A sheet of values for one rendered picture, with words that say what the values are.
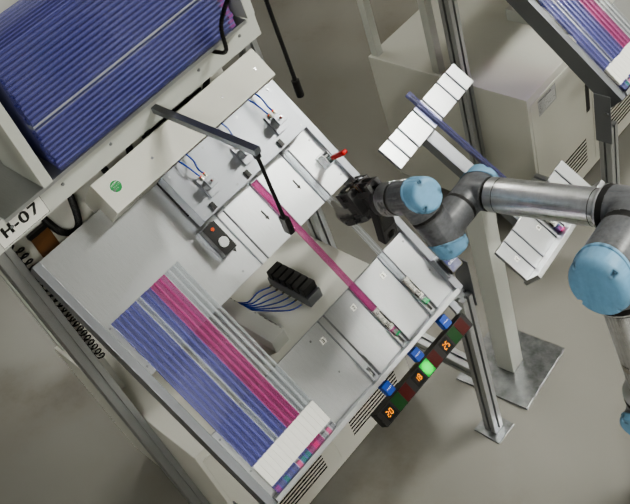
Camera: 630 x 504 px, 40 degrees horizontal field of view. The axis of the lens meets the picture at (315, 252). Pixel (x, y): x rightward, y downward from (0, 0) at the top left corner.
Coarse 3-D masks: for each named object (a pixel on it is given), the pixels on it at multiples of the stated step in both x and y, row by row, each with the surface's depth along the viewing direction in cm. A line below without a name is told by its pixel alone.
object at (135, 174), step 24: (240, 72) 194; (264, 72) 196; (216, 96) 191; (240, 96) 193; (168, 120) 187; (216, 120) 190; (144, 144) 184; (168, 144) 186; (192, 144) 187; (120, 168) 181; (144, 168) 183; (168, 168) 185; (96, 192) 179; (120, 192) 180; (144, 192) 185
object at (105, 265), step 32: (288, 160) 203; (160, 192) 191; (256, 192) 199; (288, 192) 202; (96, 224) 185; (128, 224) 187; (160, 224) 190; (192, 224) 192; (224, 224) 194; (256, 224) 197; (64, 256) 182; (96, 256) 184; (128, 256) 186; (160, 256) 188; (192, 256) 191; (256, 256) 196; (96, 288) 182; (128, 288) 185; (224, 288) 192
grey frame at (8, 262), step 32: (256, 32) 200; (224, 64) 196; (160, 96) 187; (128, 128) 184; (96, 160) 181; (64, 192) 178; (320, 224) 248; (0, 256) 176; (32, 288) 185; (64, 320) 193; (480, 352) 236; (96, 384) 207; (480, 384) 244; (128, 416) 218; (160, 448) 231
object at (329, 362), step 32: (416, 256) 210; (384, 288) 205; (448, 288) 211; (320, 320) 198; (352, 320) 201; (416, 320) 206; (288, 352) 194; (320, 352) 197; (352, 352) 199; (384, 352) 202; (320, 384) 195; (352, 384) 198; (224, 448) 185; (256, 480) 186
